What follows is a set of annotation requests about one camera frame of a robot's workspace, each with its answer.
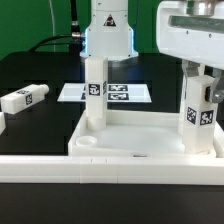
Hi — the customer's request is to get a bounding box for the white front fence bar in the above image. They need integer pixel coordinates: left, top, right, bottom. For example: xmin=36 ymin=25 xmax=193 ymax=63
xmin=0 ymin=156 xmax=224 ymax=185

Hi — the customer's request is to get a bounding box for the white thin cable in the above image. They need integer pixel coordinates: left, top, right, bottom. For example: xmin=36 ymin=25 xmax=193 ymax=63
xmin=48 ymin=0 xmax=56 ymax=53

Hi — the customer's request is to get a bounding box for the white right fence bar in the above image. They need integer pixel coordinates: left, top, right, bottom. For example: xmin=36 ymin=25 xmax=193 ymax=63
xmin=214 ymin=123 xmax=224 ymax=158

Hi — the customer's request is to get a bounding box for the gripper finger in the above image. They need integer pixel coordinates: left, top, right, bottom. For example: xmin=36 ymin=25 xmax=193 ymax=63
xmin=207 ymin=69 xmax=224 ymax=103

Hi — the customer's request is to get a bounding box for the white fence bar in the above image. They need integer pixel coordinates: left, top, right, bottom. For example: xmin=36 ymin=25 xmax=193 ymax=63
xmin=0 ymin=156 xmax=224 ymax=185
xmin=214 ymin=123 xmax=224 ymax=158

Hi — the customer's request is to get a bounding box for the black cable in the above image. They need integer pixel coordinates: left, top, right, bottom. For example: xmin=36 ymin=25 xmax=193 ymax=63
xmin=28 ymin=0 xmax=88 ymax=53

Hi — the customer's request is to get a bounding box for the white desk tabletop tray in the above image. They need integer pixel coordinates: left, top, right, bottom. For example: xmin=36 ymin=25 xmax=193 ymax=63
xmin=68 ymin=110 xmax=216 ymax=158

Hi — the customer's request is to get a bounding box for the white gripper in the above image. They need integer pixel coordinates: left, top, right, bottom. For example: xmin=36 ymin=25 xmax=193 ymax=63
xmin=156 ymin=1 xmax=224 ymax=79

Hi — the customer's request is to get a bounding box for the white marker base plate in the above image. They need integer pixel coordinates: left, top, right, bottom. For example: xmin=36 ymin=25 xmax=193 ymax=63
xmin=57 ymin=83 xmax=152 ymax=103

